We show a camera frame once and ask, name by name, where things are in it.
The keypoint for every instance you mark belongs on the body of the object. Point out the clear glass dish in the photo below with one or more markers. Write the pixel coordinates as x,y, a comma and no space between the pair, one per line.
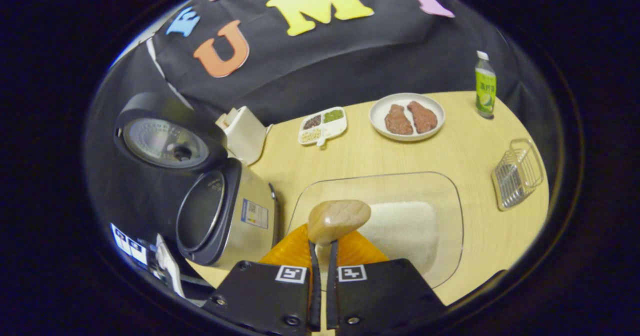
325,191

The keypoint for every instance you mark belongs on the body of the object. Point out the white round plate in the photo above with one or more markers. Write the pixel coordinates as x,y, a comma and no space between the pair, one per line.
380,111

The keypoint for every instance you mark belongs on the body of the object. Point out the white panel with dark squares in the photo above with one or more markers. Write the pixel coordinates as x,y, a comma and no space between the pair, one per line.
129,243

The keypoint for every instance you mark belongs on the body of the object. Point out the white uncooked rice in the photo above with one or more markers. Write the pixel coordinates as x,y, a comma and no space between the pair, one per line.
405,231

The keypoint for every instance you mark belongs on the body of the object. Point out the brown meat piece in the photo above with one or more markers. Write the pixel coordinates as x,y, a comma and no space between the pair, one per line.
398,120
423,117

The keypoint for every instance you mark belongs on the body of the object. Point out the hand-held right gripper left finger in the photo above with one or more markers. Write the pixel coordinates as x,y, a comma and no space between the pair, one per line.
260,296

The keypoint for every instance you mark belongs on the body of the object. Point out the wooden spoon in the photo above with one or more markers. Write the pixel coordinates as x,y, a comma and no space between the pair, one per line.
337,218

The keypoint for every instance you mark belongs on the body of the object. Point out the dark grey rice cooker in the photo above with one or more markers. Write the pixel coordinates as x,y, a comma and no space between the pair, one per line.
235,216

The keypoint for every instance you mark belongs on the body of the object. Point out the green tea bottle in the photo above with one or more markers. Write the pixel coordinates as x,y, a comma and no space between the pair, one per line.
485,88

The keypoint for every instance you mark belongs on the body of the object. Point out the white divided grain tray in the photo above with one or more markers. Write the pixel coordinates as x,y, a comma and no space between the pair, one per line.
322,126

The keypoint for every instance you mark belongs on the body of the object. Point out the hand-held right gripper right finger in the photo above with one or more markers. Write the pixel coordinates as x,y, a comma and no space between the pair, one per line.
380,296

